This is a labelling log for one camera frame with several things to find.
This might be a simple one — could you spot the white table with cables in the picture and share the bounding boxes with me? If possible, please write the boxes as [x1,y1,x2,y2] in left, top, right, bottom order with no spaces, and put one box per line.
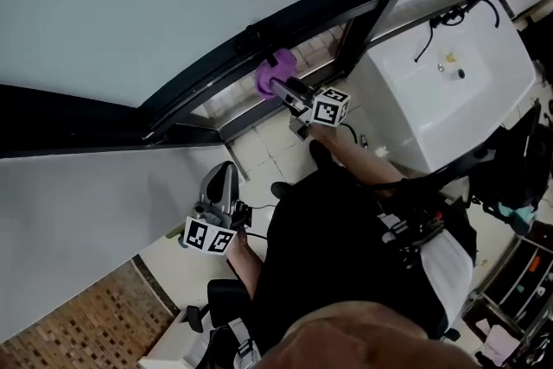
[358,0,537,174]

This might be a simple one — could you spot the black office chair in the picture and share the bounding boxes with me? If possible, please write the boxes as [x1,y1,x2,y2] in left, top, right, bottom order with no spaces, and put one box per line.
[183,278,260,342]

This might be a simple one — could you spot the black backpack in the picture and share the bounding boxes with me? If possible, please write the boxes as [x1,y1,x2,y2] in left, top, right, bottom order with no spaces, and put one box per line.
[470,99,553,221]

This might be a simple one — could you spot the person's right forearm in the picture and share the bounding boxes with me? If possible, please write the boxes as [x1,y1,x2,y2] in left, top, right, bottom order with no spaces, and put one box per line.
[308,123,407,198]

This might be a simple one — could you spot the person's face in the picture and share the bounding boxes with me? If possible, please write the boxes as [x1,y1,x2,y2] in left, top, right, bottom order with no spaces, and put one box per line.
[254,300,467,369]

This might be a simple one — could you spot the white cabinet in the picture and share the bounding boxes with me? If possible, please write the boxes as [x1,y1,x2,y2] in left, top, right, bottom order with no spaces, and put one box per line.
[142,306,260,369]

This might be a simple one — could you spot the thin black cable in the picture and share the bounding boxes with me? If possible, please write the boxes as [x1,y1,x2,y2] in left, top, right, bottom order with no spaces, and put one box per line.
[241,202,277,241]

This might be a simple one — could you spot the black window frame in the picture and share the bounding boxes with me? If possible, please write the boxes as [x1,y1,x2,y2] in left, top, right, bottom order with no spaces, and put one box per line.
[0,0,553,159]

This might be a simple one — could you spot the black shoulder strap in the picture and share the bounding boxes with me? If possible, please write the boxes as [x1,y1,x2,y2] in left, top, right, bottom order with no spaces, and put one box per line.
[431,149,498,187]

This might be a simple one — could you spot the person's black clothing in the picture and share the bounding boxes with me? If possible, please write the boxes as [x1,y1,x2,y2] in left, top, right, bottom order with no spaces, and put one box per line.
[248,166,479,355]

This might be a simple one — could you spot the person's left forearm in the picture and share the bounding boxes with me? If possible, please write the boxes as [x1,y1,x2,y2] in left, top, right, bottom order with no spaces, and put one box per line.
[224,228,264,299]

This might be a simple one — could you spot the black faucet hose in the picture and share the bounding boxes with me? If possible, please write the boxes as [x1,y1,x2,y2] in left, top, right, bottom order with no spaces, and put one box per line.
[414,3,470,64]

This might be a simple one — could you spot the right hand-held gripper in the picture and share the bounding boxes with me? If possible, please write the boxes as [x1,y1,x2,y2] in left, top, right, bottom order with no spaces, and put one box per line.
[270,76,352,140]

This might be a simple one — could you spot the metal shelf rack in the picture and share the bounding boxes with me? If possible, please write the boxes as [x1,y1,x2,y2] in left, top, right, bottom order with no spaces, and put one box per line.
[461,224,553,369]

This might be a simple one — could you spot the pink cloth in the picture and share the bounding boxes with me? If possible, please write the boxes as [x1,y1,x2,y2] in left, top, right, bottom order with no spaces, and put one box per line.
[474,317,522,359]

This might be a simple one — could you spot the black shoe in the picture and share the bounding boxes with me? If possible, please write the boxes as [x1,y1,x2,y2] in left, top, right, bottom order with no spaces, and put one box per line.
[308,140,334,169]
[270,181,295,200]

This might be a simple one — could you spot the teal cloth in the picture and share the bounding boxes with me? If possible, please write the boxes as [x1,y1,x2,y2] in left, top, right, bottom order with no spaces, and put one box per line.
[496,202,537,235]

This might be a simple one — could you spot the purple cleaning cloth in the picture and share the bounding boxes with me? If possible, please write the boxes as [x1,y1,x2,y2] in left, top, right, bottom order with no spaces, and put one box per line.
[254,48,298,101]

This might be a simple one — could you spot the black curved hose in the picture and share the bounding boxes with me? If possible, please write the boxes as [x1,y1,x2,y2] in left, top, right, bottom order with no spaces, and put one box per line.
[479,0,501,29]

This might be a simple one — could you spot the black chest harness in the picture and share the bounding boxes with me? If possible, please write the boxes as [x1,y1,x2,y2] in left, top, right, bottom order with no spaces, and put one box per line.
[379,202,446,269]

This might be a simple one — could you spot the white fabric pouch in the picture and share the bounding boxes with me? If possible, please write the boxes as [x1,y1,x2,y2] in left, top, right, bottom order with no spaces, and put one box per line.
[421,228,474,336]

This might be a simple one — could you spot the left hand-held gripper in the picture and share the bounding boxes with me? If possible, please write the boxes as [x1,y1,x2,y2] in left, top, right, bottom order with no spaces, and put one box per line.
[183,161,254,257]

